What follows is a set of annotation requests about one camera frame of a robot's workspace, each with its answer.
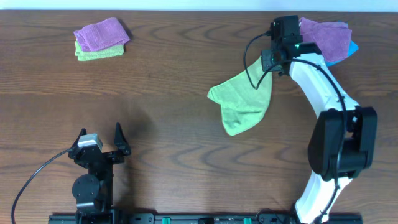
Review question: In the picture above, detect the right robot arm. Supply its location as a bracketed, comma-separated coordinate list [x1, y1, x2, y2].
[262, 15, 377, 223]

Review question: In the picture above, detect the crumpled purple cloth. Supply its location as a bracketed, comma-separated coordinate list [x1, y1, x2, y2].
[299, 17, 352, 63]

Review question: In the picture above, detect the black cable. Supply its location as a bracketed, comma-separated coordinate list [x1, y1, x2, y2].
[243, 30, 348, 131]
[11, 147, 74, 224]

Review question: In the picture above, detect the light green microfiber cloth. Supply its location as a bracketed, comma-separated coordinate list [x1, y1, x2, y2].
[207, 58, 272, 136]

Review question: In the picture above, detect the right black cable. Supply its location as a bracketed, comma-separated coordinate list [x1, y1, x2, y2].
[243, 30, 348, 131]

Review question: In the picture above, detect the folded purple cloth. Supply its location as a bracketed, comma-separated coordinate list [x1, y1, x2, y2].
[73, 17, 130, 52]

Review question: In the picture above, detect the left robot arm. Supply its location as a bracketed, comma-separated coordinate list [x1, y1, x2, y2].
[68, 123, 131, 223]

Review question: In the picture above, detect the left black cable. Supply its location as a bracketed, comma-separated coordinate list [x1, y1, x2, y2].
[11, 147, 74, 224]

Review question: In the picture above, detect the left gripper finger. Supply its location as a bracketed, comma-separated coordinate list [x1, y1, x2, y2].
[114, 122, 131, 155]
[72, 128, 86, 149]

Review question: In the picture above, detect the folded green cloth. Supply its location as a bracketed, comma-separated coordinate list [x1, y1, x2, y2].
[75, 41, 124, 62]

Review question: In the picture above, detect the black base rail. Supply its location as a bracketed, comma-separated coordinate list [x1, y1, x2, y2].
[48, 208, 364, 224]

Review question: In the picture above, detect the blue cloth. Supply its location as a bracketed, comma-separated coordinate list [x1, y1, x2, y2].
[323, 22, 359, 67]

